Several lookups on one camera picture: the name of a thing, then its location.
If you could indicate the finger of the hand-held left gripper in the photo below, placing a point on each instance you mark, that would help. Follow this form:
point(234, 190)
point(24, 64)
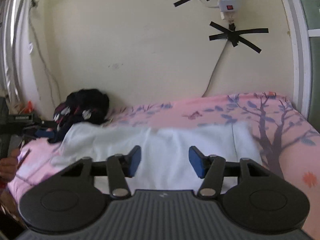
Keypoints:
point(45, 133)
point(47, 123)

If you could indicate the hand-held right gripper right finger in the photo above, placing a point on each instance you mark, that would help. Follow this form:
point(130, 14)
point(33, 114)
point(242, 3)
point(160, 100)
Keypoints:
point(196, 162)

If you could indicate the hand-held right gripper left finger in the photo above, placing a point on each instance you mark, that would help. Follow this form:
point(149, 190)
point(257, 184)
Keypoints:
point(135, 161)

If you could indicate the white garment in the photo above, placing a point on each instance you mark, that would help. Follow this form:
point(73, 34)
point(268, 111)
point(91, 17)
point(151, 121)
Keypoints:
point(170, 145)

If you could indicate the person's left hand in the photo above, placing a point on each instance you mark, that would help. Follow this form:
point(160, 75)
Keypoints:
point(8, 166)

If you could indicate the dark patterned cloth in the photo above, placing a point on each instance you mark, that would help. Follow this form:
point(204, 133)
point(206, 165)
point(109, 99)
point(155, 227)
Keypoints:
point(65, 116)

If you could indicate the orange object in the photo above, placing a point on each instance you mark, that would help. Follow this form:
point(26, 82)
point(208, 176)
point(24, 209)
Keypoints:
point(28, 106)

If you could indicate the black garment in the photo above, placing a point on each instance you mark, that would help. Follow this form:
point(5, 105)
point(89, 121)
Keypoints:
point(92, 102)

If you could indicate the pink floral bedsheet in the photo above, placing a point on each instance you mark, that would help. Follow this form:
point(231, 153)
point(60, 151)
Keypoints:
point(220, 112)

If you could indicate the clear plastic curtain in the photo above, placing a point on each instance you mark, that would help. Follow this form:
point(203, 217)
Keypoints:
point(11, 35)

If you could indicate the black tape cross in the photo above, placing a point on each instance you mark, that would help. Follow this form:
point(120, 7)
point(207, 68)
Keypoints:
point(236, 36)

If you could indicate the white window frame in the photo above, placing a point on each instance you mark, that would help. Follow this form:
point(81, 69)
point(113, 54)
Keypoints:
point(296, 47)

